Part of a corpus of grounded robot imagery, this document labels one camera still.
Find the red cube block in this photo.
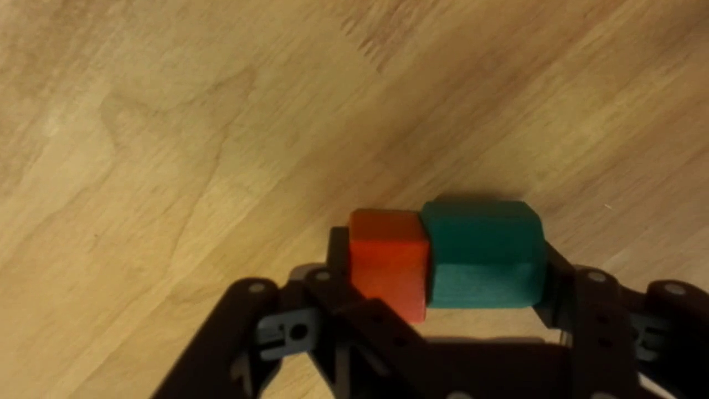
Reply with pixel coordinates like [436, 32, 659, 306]
[351, 209, 431, 322]

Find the green block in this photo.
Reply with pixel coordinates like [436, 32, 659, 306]
[422, 202, 548, 307]

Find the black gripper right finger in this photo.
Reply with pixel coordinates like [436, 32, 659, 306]
[534, 244, 709, 399]

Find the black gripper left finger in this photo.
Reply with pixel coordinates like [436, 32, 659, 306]
[152, 225, 431, 399]

